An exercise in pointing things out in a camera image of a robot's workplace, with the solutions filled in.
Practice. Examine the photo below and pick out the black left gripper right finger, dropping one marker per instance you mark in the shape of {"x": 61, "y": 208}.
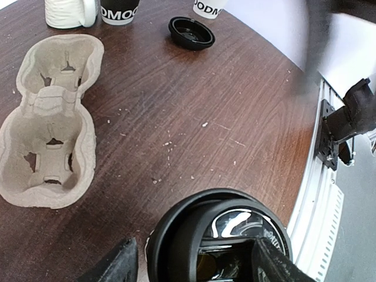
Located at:
{"x": 269, "y": 264}

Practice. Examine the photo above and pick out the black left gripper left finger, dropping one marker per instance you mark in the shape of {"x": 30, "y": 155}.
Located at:
{"x": 120, "y": 264}

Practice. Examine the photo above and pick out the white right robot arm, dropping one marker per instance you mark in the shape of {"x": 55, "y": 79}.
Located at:
{"x": 341, "y": 48}

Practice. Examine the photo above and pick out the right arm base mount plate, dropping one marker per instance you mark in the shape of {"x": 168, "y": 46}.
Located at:
{"x": 326, "y": 148}

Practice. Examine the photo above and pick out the black paper coffee cup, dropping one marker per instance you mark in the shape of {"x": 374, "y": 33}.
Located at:
{"x": 194, "y": 256}

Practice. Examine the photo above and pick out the stack of black paper cups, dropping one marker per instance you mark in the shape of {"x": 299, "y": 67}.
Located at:
{"x": 118, "y": 12}

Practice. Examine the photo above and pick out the cream ribbed ceramic mug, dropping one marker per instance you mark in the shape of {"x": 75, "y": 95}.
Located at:
{"x": 68, "y": 14}

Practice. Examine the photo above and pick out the black plastic cup lid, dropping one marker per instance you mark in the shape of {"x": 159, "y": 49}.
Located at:
{"x": 221, "y": 211}

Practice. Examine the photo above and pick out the stack of black cup lids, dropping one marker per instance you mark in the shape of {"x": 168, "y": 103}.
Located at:
{"x": 190, "y": 34}

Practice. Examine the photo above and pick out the aluminium front rail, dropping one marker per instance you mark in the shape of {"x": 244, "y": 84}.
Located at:
{"x": 315, "y": 220}

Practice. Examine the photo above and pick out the white cup holding straws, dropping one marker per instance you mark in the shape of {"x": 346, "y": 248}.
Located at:
{"x": 209, "y": 9}

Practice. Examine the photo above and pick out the cardboard cup carrier tray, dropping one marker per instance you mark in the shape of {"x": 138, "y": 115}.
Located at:
{"x": 48, "y": 142}

